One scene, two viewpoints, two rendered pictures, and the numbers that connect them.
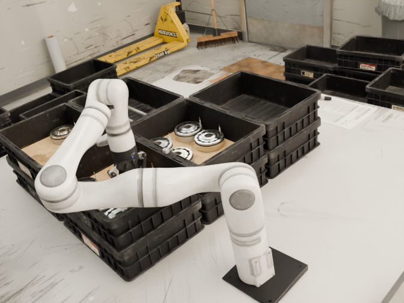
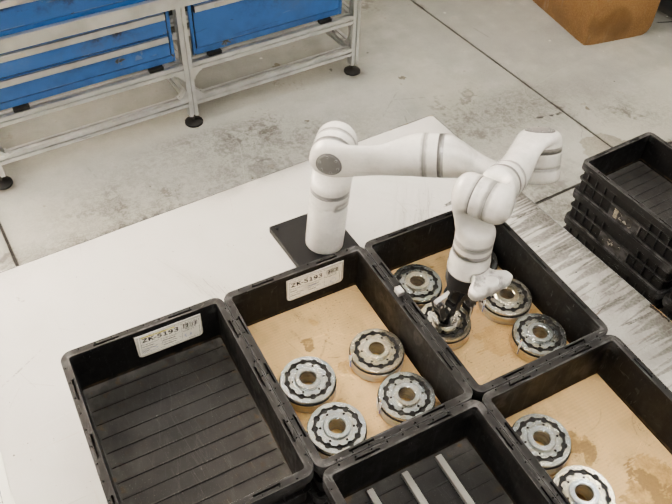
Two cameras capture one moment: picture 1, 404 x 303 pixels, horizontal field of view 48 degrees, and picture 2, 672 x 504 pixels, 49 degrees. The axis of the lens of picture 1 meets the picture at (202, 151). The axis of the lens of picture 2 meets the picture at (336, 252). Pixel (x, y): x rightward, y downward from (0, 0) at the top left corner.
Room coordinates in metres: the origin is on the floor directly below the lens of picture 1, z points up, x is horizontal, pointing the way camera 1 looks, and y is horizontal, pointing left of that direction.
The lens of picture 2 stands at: (2.09, 0.12, 1.99)
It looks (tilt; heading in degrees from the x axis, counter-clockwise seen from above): 46 degrees down; 188
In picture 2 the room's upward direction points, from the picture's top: 2 degrees clockwise
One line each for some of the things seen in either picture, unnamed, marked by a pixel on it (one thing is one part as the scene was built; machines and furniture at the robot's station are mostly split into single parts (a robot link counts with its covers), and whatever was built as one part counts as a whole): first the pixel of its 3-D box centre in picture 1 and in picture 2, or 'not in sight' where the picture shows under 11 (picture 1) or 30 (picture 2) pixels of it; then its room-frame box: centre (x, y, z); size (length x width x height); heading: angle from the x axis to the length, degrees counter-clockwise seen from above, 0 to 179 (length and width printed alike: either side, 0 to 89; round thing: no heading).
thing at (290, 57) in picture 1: (318, 77); not in sight; (2.90, -0.89, 0.31); 0.40 x 0.30 x 0.34; 42
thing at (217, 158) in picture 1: (192, 130); (342, 346); (1.31, 0.02, 0.92); 0.40 x 0.30 x 0.02; 38
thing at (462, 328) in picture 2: not in sight; (444, 320); (1.17, 0.20, 0.86); 0.10 x 0.10 x 0.01
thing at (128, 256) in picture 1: (128, 213); not in sight; (1.12, 0.26, 0.76); 0.40 x 0.30 x 0.12; 38
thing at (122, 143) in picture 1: (116, 134); (477, 262); (1.16, 0.24, 1.02); 0.11 x 0.09 x 0.06; 42
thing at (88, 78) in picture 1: (90, 100); not in sight; (3.00, 0.73, 0.37); 0.40 x 0.30 x 0.45; 132
